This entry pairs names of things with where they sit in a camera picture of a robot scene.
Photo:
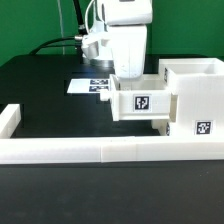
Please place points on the white small drawer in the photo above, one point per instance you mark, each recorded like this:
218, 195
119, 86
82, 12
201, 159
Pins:
148, 98

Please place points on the white sheet with markers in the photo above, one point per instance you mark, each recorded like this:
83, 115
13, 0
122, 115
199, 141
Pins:
85, 86

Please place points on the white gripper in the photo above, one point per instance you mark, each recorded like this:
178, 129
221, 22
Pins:
128, 44

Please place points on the white drawer with knob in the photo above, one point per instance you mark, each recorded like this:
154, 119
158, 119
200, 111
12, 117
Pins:
161, 126

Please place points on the white drawer cabinet box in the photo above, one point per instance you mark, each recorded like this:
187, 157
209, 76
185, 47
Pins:
197, 96

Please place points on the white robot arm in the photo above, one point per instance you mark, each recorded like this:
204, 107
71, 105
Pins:
102, 15

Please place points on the white U-shaped table fence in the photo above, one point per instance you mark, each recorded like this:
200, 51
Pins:
100, 150

